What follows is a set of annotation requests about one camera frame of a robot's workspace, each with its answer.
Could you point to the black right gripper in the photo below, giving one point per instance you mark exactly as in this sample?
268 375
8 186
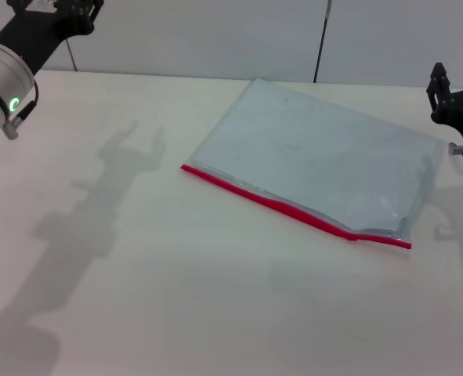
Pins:
460 109

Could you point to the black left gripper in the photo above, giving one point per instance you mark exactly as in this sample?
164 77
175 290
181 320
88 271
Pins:
39 35

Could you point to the clear document bag red zipper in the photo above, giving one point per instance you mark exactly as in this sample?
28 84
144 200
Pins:
313 156

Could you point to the thin grey background pole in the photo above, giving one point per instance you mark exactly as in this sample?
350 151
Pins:
73 58

